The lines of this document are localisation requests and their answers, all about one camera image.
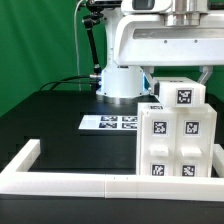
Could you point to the white block with tags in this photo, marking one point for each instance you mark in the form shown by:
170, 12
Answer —
178, 92

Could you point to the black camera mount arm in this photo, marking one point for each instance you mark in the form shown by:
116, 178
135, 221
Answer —
89, 22

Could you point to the white door piece with knob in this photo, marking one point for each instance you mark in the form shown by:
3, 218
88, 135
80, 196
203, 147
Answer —
157, 143

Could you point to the white U-shaped frame border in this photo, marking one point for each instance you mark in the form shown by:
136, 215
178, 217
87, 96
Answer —
17, 179

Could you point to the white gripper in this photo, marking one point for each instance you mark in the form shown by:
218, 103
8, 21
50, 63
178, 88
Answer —
170, 33

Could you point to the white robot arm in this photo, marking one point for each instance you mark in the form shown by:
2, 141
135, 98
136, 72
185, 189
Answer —
127, 83

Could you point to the white flat panel with tags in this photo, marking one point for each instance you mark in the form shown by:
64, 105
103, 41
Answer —
108, 122

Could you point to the white cabinet box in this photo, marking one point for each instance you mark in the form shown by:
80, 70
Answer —
211, 126

